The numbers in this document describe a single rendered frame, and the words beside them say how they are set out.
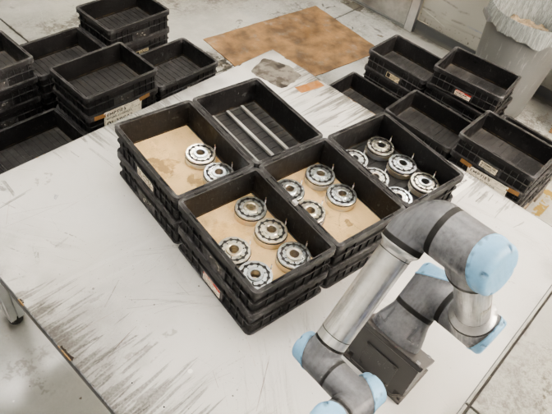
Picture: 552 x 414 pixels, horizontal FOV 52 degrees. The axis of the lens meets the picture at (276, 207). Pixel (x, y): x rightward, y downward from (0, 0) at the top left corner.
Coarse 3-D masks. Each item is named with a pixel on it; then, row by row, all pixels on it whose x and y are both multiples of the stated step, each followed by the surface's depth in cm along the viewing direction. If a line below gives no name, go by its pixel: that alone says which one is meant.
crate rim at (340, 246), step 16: (272, 160) 184; (352, 160) 189; (272, 176) 179; (368, 176) 185; (288, 192) 175; (384, 192) 181; (304, 208) 171; (400, 208) 178; (320, 224) 168; (384, 224) 173; (336, 240) 164; (352, 240) 165
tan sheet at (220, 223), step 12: (228, 204) 182; (204, 216) 177; (216, 216) 178; (228, 216) 178; (216, 228) 174; (228, 228) 175; (240, 228) 176; (252, 228) 176; (216, 240) 171; (252, 240) 173; (288, 240) 175; (252, 252) 170; (264, 252) 170; (276, 252) 171; (276, 264) 168; (276, 276) 165
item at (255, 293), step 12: (252, 168) 180; (228, 180) 175; (264, 180) 178; (204, 192) 170; (276, 192) 175; (180, 204) 166; (288, 204) 172; (192, 216) 164; (300, 216) 169; (204, 228) 161; (312, 228) 167; (324, 240) 164; (216, 252) 157; (324, 252) 161; (228, 264) 154; (312, 264) 158; (240, 276) 151; (288, 276) 153; (252, 288) 149; (264, 288) 149
